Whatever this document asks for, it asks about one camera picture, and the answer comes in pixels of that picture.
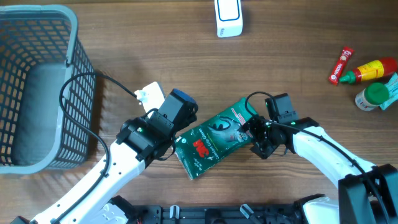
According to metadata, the green 3M gloves packet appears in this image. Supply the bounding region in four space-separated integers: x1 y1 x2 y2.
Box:
175 98 257 180

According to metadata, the red coffee stick sachet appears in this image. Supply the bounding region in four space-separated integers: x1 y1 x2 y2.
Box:
328 47 354 85

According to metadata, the green lid jar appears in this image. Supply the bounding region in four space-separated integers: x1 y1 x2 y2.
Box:
355 82 389 111

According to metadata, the light teal tissue pack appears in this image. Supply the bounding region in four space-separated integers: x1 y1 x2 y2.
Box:
379 73 398 110

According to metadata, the red sauce bottle green cap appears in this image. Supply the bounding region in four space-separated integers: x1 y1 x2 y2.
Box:
339 57 397 84

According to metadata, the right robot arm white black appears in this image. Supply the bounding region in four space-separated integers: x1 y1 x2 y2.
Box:
242 93 397 223

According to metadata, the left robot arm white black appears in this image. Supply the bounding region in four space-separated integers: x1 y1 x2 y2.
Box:
31 89 198 223

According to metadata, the white barcode scanner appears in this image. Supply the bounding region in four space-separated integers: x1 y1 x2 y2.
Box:
214 0 243 38

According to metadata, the grey plastic mesh basket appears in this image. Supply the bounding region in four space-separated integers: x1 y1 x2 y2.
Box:
1 5 96 175

